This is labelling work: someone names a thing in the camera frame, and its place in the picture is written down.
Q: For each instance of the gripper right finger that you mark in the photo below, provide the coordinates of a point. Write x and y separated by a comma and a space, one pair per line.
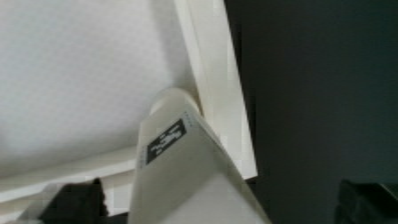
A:
367, 203

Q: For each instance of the white desk top tray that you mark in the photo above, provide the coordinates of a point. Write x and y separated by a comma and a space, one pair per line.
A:
95, 53

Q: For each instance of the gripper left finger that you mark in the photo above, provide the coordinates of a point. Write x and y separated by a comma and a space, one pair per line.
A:
77, 206

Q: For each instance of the white leg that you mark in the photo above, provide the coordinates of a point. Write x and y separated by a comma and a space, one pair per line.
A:
191, 190

